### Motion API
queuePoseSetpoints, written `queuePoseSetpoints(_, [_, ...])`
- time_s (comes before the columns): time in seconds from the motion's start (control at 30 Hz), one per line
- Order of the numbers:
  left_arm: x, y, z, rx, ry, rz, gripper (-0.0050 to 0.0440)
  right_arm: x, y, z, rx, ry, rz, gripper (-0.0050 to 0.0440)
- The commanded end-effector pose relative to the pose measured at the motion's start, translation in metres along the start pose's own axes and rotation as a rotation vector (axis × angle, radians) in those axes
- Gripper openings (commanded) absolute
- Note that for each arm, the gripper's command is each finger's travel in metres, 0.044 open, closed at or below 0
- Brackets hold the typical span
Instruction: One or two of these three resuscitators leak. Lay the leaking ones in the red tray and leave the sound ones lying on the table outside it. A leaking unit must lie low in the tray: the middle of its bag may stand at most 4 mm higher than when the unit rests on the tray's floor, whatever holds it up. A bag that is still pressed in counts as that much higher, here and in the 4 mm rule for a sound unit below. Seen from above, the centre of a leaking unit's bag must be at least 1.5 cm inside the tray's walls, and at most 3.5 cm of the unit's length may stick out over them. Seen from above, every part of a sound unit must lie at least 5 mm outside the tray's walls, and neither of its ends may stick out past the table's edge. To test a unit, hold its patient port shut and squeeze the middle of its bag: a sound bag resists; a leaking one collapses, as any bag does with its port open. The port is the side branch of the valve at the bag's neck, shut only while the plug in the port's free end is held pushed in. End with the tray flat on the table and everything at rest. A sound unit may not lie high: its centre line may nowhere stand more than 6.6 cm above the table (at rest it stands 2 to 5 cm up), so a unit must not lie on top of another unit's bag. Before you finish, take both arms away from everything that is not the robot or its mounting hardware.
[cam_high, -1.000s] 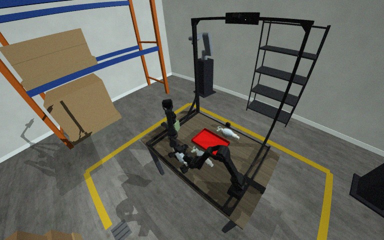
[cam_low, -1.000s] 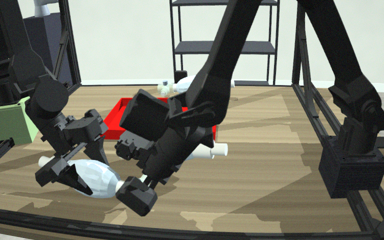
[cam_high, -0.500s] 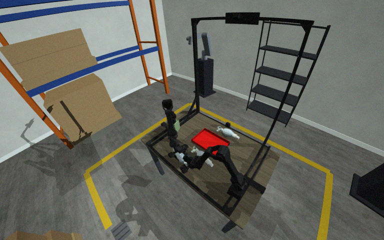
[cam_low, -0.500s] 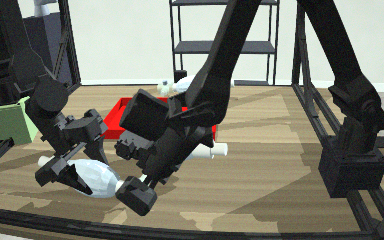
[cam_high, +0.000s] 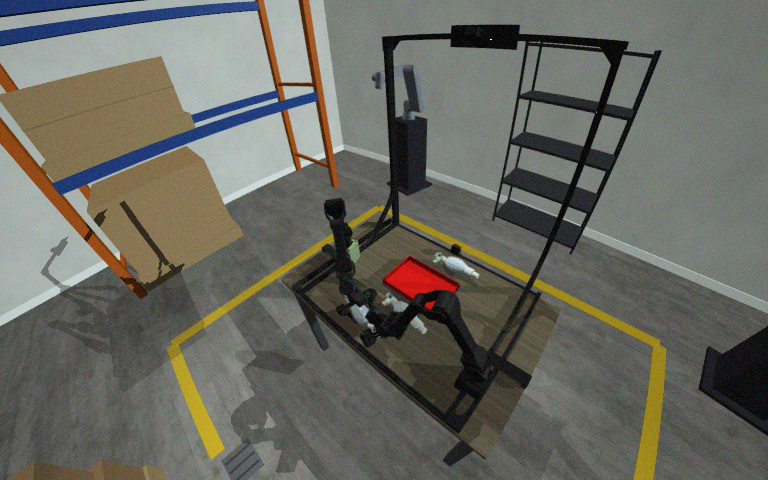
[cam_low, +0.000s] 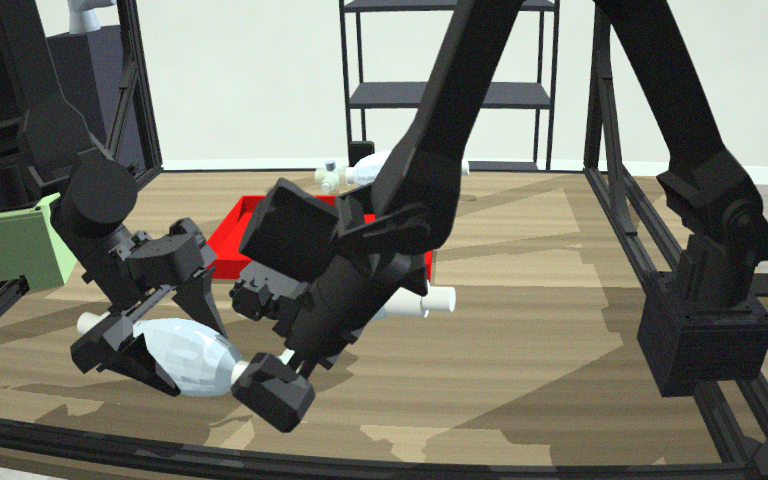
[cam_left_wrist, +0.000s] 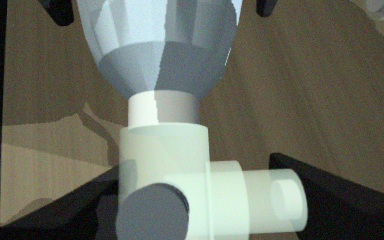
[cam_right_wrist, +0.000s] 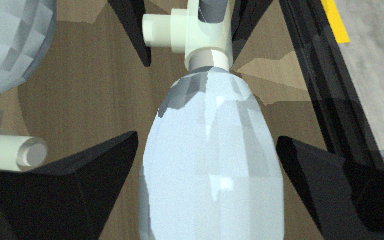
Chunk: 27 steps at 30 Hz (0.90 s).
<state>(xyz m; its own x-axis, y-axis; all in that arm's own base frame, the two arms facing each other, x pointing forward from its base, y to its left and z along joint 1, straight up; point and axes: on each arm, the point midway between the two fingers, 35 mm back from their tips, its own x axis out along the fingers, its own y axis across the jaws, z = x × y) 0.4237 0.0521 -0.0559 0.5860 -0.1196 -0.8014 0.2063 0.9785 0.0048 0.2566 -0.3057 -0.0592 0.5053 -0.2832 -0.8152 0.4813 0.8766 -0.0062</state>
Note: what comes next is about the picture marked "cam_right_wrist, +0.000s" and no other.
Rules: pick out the white resuscitator bag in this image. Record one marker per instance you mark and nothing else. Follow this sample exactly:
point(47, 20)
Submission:
point(210, 170)

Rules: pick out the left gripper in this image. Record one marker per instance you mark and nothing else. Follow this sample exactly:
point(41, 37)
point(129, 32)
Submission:
point(246, 14)

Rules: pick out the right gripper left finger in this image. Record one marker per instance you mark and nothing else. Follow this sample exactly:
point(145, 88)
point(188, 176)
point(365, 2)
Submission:
point(68, 199)

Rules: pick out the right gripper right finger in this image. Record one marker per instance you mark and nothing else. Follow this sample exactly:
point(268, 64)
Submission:
point(344, 198)

